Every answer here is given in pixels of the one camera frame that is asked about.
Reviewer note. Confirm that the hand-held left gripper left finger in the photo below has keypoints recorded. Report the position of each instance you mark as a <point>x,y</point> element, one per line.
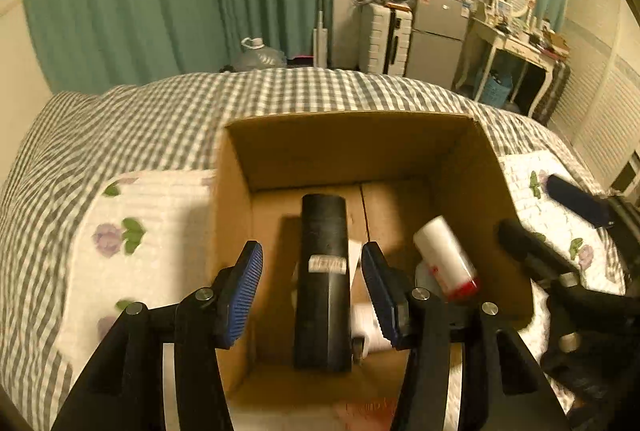
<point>242,296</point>

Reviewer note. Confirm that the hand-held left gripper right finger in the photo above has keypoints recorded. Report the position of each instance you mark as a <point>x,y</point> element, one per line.
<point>382,296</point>

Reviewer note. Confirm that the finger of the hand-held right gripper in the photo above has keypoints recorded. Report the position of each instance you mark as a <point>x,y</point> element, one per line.
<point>575,201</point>
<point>535,246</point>

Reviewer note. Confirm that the white plug adapter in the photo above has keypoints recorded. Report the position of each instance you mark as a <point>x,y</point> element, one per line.
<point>370,323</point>

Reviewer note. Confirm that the long black box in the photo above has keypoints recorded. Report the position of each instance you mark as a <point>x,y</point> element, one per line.
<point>322,281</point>

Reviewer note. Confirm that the white bottle with red cap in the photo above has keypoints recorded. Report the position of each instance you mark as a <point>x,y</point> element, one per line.
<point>445,253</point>

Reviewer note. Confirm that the cardboard box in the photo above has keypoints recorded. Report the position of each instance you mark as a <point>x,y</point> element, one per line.
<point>280,151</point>

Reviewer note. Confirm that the white louvred wardrobe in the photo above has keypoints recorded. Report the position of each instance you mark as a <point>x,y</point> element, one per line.
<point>605,101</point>

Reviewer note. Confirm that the black suitcase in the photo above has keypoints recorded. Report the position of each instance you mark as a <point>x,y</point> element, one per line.
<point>552,91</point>

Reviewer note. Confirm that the red patterned box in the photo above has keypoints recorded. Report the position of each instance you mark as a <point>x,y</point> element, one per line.
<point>372,413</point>

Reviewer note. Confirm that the white floral quilt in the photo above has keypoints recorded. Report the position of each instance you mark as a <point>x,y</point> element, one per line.
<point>145,201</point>

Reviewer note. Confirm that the blue basket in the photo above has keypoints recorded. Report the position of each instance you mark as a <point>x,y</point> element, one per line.
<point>494,88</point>

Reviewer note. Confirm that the white dressing table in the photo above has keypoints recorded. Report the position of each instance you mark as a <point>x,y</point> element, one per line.
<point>520,46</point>

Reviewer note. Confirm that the grey checkered bedsheet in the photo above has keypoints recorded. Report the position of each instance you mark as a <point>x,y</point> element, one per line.
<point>125,126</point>

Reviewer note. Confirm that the silver small fridge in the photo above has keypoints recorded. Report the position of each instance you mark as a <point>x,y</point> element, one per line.
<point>437,36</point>

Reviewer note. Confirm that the clear water jug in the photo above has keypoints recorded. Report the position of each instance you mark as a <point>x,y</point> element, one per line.
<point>257,56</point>

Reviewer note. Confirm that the white suitcase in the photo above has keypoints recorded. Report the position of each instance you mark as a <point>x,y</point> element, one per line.
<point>380,38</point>

